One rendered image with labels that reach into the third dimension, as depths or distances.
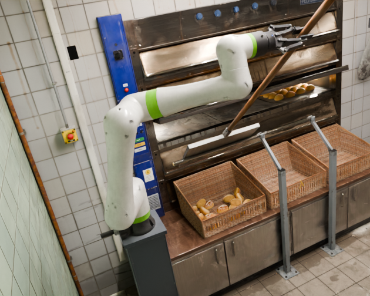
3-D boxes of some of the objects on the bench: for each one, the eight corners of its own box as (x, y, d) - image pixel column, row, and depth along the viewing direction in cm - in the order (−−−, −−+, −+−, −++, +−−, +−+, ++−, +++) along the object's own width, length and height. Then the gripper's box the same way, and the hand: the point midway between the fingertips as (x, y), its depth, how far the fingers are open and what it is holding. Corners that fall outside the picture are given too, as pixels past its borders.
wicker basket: (237, 186, 303) (234, 158, 293) (288, 166, 322) (286, 140, 311) (272, 211, 261) (269, 180, 251) (327, 187, 280) (328, 157, 269)
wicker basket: (177, 209, 284) (171, 181, 274) (234, 187, 303) (231, 159, 292) (204, 240, 243) (198, 208, 232) (268, 212, 261) (265, 180, 250)
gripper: (249, 33, 136) (295, 23, 144) (267, 66, 131) (314, 53, 139) (256, 19, 129) (305, 10, 137) (276, 53, 124) (325, 41, 133)
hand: (303, 33), depth 137 cm, fingers closed on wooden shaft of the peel, 3 cm apart
